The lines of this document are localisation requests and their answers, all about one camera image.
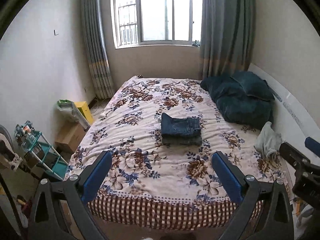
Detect standing fan with cloth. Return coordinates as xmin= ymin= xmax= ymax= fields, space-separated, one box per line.
xmin=0 ymin=125 xmax=22 ymax=172

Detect dark teal quilt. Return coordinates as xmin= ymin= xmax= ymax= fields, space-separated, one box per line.
xmin=200 ymin=74 xmax=274 ymax=129

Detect right grey striped curtain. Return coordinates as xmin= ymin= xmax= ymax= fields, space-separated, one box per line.
xmin=200 ymin=0 xmax=255 ymax=79

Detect grey striped curtain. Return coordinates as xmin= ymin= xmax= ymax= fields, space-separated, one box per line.
xmin=200 ymin=0 xmax=255 ymax=79
xmin=81 ymin=0 xmax=114 ymax=99

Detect teal shelf rack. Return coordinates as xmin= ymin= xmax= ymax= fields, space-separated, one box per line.
xmin=21 ymin=131 xmax=68 ymax=181

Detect dark blue denim jeans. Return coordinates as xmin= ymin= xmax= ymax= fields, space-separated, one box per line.
xmin=161 ymin=113 xmax=201 ymax=138

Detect floral bed blanket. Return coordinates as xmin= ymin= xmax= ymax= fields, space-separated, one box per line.
xmin=66 ymin=76 xmax=286 ymax=231

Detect window with white frame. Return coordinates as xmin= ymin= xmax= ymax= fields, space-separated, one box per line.
xmin=111 ymin=0 xmax=202 ymax=48

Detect plastic bag with green item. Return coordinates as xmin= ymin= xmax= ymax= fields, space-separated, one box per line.
xmin=56 ymin=100 xmax=91 ymax=131

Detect cardboard box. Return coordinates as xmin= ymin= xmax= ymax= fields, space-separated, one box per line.
xmin=55 ymin=122 xmax=86 ymax=154

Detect yellow box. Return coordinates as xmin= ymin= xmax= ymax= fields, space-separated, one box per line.
xmin=74 ymin=101 xmax=94 ymax=125

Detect light green crumpled garment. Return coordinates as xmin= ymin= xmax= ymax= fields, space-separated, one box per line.
xmin=254 ymin=121 xmax=282 ymax=160

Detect white bed headboard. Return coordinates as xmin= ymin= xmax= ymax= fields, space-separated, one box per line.
xmin=248 ymin=64 xmax=319 ymax=165

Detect dark teal pillow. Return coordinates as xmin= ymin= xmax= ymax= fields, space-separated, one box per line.
xmin=231 ymin=72 xmax=274 ymax=101

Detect folded light blue jeans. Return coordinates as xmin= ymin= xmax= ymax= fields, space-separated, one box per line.
xmin=162 ymin=135 xmax=202 ymax=146

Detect left grey striped curtain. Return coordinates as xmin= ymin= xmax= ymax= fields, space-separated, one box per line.
xmin=81 ymin=0 xmax=114 ymax=99

